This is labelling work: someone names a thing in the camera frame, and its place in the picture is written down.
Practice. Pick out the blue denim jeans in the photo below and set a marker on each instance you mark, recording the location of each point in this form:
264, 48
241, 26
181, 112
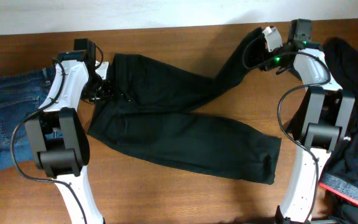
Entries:
20, 95

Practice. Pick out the grey red-trimmed garment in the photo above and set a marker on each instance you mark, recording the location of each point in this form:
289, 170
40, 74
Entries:
339, 187

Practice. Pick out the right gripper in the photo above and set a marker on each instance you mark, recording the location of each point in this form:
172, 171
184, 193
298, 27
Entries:
266, 65

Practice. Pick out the black clothes pile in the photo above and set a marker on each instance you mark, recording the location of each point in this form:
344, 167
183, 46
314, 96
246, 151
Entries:
342, 61

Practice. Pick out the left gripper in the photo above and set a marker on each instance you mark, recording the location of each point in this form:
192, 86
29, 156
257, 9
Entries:
105, 92

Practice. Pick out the black trousers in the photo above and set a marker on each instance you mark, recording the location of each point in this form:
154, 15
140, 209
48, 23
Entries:
152, 116

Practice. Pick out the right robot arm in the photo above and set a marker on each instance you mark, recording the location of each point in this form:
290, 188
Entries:
319, 125

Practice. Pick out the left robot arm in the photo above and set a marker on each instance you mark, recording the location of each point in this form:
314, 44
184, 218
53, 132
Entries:
57, 139

